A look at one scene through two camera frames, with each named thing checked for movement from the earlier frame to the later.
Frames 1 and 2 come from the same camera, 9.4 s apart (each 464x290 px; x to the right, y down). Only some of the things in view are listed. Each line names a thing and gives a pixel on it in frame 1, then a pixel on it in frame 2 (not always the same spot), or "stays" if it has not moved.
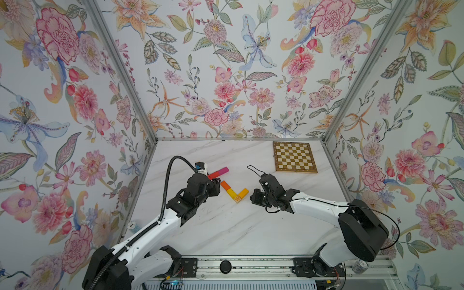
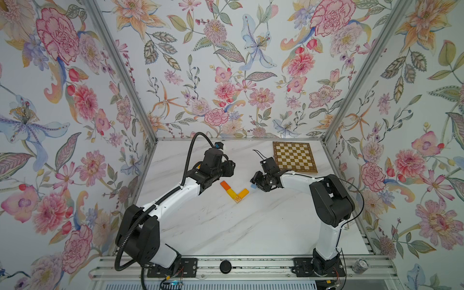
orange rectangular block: x=225 y=185 stays
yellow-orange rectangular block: x=243 y=193 stays
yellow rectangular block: x=231 y=193 stays
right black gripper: x=255 y=200 to x=256 y=179
